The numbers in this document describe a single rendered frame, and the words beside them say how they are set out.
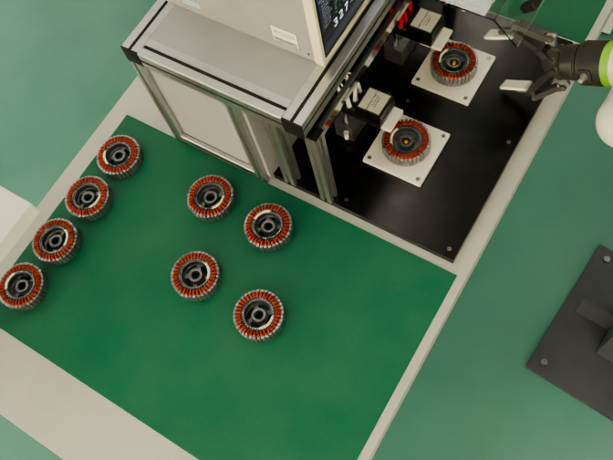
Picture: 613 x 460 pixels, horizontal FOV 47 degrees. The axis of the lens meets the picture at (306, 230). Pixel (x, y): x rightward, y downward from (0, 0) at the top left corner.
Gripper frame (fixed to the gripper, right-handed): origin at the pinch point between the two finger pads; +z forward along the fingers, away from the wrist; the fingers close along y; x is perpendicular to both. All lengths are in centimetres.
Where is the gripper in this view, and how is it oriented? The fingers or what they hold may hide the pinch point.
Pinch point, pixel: (499, 59)
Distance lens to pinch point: 170.6
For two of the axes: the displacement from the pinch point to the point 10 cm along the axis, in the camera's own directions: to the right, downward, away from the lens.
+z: -6.6, -2.0, 7.3
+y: 4.2, 7.0, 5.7
